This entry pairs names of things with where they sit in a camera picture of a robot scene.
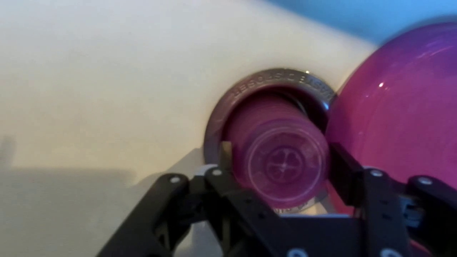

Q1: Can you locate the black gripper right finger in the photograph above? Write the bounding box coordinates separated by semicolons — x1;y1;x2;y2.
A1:
330;145;457;257

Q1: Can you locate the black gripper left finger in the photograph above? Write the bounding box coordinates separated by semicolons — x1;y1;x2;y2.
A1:
97;142;291;257

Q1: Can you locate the purple plastic cup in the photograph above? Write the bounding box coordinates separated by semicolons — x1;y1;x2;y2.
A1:
223;92;333;212

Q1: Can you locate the purple plastic bowl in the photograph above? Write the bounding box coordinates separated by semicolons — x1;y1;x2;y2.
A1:
326;19;457;257

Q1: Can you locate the white sink basin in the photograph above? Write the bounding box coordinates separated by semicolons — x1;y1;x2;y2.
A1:
0;0;457;257

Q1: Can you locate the metal sink drain ring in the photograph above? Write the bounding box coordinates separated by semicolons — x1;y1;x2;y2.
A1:
203;68;337;213

